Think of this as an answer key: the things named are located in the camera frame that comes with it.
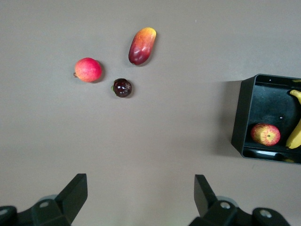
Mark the yellow banana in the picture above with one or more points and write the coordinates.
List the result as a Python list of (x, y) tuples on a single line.
[(295, 136)]

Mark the red yellow apple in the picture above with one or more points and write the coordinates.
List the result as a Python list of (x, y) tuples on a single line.
[(265, 134)]

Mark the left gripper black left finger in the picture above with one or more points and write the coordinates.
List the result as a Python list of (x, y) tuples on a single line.
[(58, 209)]

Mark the red yellow mango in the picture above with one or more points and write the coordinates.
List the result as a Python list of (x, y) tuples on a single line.
[(141, 47)]

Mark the black plastic box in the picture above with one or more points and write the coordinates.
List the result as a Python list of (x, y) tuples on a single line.
[(265, 106)]

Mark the dark purple plum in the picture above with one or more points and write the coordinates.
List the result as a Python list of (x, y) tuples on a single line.
[(122, 88)]

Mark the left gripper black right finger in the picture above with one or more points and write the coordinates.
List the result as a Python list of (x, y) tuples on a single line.
[(218, 212)]

